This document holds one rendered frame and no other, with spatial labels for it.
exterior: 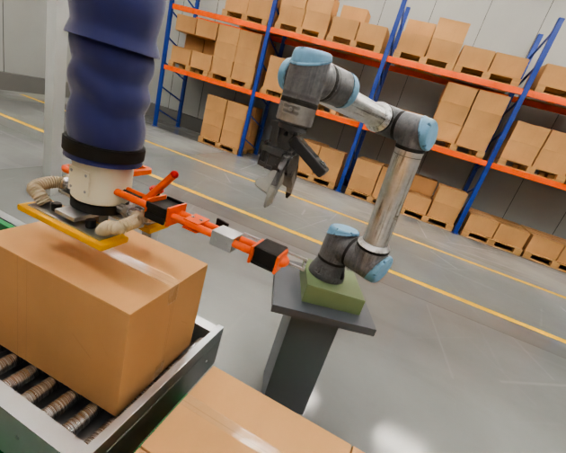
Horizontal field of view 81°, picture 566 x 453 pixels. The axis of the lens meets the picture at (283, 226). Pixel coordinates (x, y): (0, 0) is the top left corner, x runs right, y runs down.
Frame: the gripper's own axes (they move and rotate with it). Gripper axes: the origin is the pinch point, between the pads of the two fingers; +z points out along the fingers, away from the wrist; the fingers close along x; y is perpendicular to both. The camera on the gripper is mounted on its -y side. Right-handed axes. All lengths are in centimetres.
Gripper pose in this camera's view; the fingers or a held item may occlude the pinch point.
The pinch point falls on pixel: (278, 203)
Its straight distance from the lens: 87.0
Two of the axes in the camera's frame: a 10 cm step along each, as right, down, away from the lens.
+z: -2.7, 9.0, 3.4
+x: -3.7, 2.3, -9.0
